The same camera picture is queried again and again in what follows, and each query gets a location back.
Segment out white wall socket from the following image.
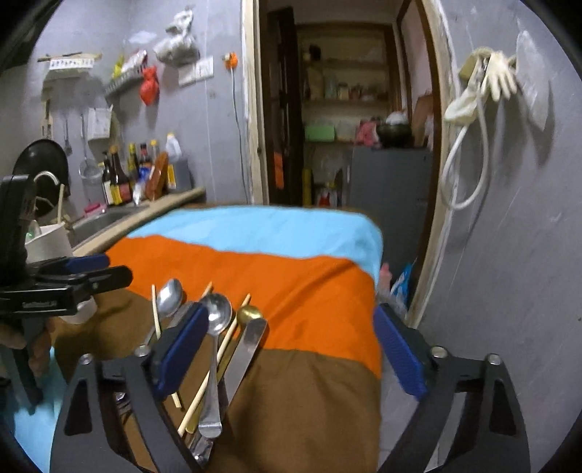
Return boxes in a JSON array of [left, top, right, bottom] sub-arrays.
[[178, 57, 215, 87]]

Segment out black wok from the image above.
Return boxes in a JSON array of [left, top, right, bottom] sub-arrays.
[[11, 139, 71, 201]]

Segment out blue white packet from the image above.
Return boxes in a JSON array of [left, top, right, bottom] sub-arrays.
[[388, 261, 416, 303]]

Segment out slim bottle yellow cap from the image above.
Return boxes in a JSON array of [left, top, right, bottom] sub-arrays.
[[127, 143, 141, 192]]

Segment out thin power cable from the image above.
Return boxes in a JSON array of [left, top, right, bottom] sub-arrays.
[[231, 68, 250, 203]]

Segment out white slotted utensil holder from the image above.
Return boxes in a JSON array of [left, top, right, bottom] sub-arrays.
[[37, 52, 103, 70]]

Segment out wooden storage shelf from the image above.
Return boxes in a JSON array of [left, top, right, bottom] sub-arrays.
[[295, 23, 396, 146]]

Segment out colourful seasoning packets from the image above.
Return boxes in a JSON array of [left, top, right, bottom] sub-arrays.
[[111, 49, 148, 78]]

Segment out orange blue brown striped cloth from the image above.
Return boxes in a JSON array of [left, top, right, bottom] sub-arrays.
[[13, 204, 385, 473]]

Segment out green box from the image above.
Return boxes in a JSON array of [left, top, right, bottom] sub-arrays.
[[304, 123, 337, 143]]

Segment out small silver spoon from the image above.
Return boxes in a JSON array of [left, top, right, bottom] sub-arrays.
[[143, 278, 184, 346]]

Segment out steel faucet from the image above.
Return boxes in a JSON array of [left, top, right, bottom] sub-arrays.
[[33, 171, 62, 192]]

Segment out white perforated box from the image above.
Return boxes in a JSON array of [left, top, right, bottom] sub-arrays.
[[86, 106, 113, 141]]

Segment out long silver spoon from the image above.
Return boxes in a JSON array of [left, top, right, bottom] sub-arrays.
[[198, 293, 234, 440]]

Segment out metal wall shelf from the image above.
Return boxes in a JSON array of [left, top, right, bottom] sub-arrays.
[[104, 68, 146, 97]]

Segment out cream rubber gloves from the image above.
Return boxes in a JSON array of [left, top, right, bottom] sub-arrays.
[[443, 45, 519, 123]]

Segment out dark soy sauce bottle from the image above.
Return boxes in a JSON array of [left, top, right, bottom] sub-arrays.
[[109, 146, 133, 205]]

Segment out black pot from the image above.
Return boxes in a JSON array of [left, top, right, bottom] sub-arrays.
[[376, 120, 414, 147]]

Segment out white cup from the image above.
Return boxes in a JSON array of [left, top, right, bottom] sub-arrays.
[[25, 222, 98, 325]]

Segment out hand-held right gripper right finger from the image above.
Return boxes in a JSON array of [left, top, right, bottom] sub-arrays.
[[373, 304, 532, 473]]

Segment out steel sink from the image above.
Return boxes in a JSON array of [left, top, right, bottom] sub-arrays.
[[68, 207, 151, 249]]

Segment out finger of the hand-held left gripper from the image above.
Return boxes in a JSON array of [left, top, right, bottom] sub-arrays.
[[27, 254, 111, 274], [45, 266, 133, 294]]

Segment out white hose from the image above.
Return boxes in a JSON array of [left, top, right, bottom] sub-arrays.
[[439, 98, 491, 211]]

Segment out person's left hand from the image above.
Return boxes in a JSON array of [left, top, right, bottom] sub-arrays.
[[0, 318, 55, 380]]

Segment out beige kitchen counter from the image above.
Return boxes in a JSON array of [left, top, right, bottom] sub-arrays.
[[73, 187, 206, 258]]

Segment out wooden door frame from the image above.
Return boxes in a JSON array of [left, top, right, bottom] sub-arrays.
[[241, 0, 455, 328]]

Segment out cooking oil jug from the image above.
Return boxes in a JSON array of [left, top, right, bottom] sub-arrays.
[[164, 133, 183, 191]]

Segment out blue white bag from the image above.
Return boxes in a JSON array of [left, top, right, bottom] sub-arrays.
[[136, 167, 153, 201]]

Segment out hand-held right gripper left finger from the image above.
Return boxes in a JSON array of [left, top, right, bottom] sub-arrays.
[[49, 302, 211, 473]]

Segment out pink cloth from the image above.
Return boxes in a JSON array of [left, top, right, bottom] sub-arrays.
[[355, 119, 382, 148]]

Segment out grey plastic bag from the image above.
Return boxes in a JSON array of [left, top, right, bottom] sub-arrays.
[[154, 10, 201, 67]]

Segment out gold spoon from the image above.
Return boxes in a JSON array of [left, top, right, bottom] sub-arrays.
[[186, 305, 264, 435]]

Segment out red plastic bag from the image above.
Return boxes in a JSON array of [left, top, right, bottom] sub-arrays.
[[139, 66, 161, 106]]

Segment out grey cabinet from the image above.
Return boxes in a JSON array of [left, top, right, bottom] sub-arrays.
[[349, 146, 432, 278]]

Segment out steel utensil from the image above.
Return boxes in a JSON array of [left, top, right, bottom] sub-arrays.
[[195, 317, 268, 460]]

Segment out orange powder bag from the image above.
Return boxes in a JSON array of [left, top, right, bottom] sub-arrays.
[[144, 152, 170, 202]]

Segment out wooden board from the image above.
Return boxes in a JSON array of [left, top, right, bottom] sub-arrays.
[[411, 93, 432, 148]]

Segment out steel utensil handle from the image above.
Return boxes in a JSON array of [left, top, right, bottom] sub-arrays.
[[190, 434, 215, 465]]

